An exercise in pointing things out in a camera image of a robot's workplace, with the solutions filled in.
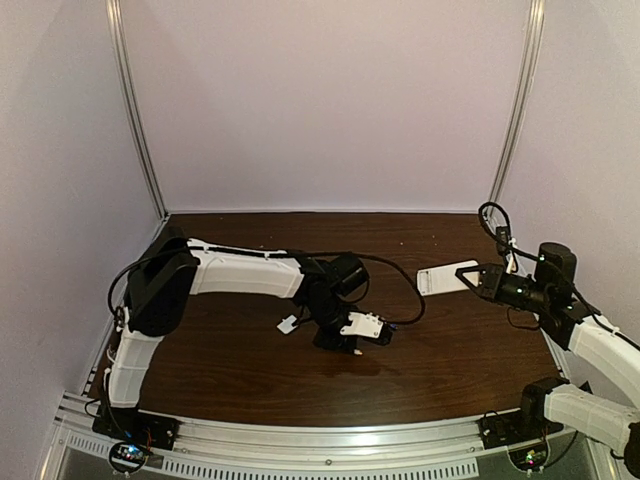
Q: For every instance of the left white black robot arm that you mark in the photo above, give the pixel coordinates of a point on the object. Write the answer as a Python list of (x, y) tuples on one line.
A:
[(175, 268)]

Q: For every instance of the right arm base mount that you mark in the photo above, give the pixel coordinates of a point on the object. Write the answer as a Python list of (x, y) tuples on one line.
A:
[(526, 441)]

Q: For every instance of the left aluminium corner post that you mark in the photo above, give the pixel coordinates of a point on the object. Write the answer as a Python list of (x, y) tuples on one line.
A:
[(123, 65)]

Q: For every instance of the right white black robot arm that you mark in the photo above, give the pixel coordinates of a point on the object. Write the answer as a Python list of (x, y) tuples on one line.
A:
[(577, 327)]

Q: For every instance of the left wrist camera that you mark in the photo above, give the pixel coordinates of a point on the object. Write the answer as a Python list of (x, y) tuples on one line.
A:
[(368, 326)]

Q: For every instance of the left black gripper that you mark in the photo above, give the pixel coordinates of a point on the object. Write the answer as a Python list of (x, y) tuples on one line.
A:
[(323, 342)]

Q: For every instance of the right aluminium corner post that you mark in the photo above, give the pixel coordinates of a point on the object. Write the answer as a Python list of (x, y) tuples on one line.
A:
[(533, 35)]

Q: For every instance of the white battery cover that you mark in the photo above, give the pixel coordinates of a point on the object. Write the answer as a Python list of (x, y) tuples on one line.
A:
[(288, 325)]

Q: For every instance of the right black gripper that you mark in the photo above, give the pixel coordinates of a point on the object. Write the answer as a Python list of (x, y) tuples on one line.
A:
[(491, 284)]

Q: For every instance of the aluminium corner post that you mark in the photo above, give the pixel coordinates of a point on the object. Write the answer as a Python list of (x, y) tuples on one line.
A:
[(123, 65), (533, 35)]

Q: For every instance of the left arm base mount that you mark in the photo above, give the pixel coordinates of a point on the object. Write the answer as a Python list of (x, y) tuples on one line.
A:
[(138, 437)]

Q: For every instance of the white remote control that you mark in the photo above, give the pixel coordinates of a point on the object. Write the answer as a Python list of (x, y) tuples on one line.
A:
[(442, 279)]

